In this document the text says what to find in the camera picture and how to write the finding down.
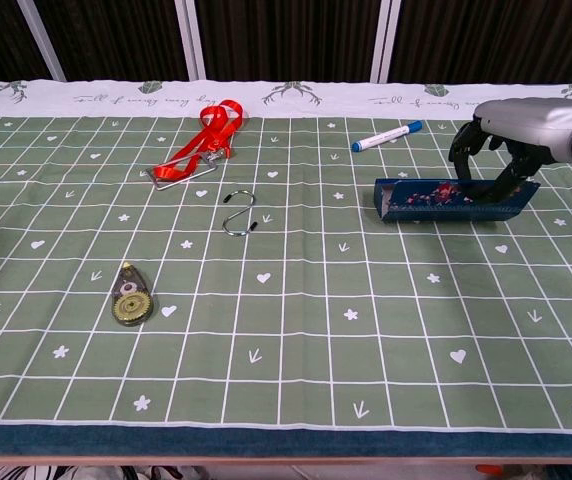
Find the correction tape dispenser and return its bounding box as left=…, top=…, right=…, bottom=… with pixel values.
left=111, top=261, right=156, bottom=328

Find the clear badge holder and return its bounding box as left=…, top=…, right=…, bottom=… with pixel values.
left=144, top=149, right=231, bottom=192

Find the grey blue glasses case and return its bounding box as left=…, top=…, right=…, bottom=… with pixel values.
left=373, top=178, right=541, bottom=225

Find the dark blue under cloth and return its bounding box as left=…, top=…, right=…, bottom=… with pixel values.
left=0, top=423, right=572, bottom=460

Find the white marker blue cap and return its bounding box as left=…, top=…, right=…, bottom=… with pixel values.
left=350, top=119, right=425, bottom=153

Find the green grid tablecloth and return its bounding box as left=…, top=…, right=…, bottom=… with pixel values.
left=0, top=78, right=572, bottom=431

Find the metal S hook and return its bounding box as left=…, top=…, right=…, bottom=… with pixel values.
left=221, top=190, right=260, bottom=236

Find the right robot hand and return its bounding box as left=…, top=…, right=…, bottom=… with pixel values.
left=448, top=98, right=572, bottom=204

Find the white partition post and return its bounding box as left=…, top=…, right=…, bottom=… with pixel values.
left=174, top=0, right=207, bottom=81
left=369, top=0, right=403, bottom=84
left=15, top=0, right=67, bottom=82

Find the orange lanyard strap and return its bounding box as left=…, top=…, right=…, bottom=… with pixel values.
left=158, top=99, right=246, bottom=181

